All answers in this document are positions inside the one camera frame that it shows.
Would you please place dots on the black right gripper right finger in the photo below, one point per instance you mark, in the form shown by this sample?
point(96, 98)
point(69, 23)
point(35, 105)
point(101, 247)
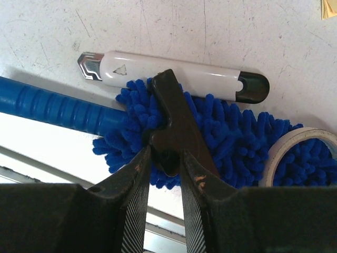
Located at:
point(220, 218)

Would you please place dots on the yellow sticky note pad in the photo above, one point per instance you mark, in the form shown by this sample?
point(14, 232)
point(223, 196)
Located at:
point(329, 8)

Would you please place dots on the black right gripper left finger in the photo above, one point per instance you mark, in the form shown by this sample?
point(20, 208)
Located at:
point(59, 217)

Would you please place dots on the black T-shaped plastic piece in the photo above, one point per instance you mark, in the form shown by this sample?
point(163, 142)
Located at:
point(179, 132)

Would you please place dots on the masking tape roll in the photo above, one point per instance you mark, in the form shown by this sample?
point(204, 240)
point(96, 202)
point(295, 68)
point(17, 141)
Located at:
point(286, 142)

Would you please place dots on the blue microfibre duster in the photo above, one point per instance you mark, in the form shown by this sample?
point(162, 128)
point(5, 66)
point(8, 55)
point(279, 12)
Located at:
point(238, 141)

